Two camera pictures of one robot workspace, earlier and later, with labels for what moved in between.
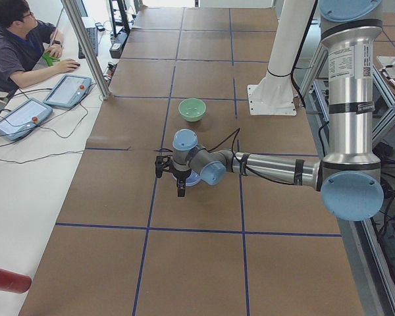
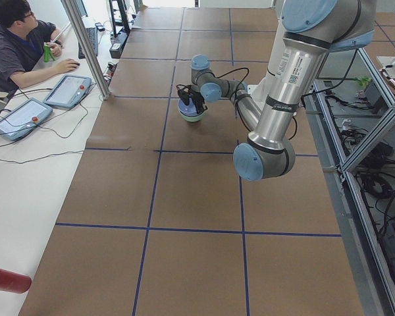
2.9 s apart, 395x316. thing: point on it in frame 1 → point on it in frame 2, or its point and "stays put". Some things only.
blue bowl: [193, 179] → [188, 109]
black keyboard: [92, 34] stays put
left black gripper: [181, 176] → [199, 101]
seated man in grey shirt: [21, 48] stays put
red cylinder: [4, 280] stays put
